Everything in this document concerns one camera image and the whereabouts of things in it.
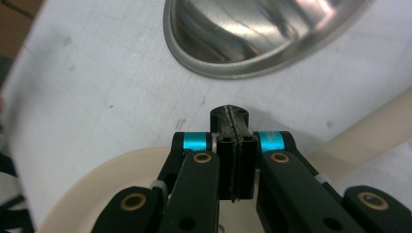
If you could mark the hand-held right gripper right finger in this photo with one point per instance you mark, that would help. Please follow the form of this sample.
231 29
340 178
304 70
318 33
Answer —
246 161

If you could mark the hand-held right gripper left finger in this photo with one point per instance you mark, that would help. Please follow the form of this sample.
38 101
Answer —
226 161

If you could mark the metal utensil rack stand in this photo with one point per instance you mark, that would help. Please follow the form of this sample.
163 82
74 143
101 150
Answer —
259 32

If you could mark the beige skimmer spoon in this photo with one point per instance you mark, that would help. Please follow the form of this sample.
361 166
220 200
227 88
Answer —
97 194

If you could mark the white foam mat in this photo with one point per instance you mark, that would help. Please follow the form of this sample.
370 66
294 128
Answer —
97 97

